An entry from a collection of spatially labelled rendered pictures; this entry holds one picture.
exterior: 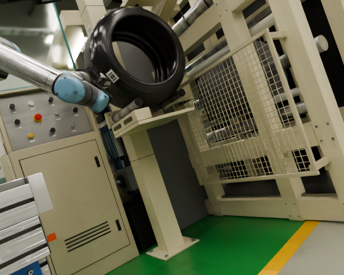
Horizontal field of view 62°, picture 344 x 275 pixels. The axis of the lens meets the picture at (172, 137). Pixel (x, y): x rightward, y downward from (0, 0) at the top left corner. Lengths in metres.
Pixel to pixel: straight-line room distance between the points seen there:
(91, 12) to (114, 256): 1.58
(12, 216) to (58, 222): 1.21
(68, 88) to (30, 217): 0.37
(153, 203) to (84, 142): 0.61
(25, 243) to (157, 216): 1.23
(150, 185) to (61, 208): 0.56
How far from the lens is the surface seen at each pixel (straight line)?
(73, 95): 0.88
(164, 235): 1.88
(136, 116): 1.44
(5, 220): 0.70
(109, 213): 1.98
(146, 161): 1.83
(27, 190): 0.71
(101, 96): 1.00
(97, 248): 1.98
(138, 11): 1.70
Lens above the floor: 0.63
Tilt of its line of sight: 2 degrees up
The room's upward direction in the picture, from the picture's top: 19 degrees counter-clockwise
